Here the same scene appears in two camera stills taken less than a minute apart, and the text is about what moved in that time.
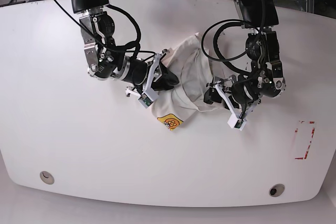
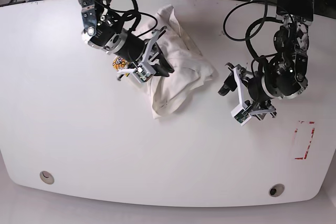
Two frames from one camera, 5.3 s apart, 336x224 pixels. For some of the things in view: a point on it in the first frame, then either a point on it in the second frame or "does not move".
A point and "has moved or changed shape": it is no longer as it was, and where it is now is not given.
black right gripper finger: x=211 y=95 to x=230 y=84
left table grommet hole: x=46 y=177 does not move
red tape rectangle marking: x=313 y=129 does not move
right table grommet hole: x=276 y=190 does not move
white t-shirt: x=189 y=63 has moved or changed shape
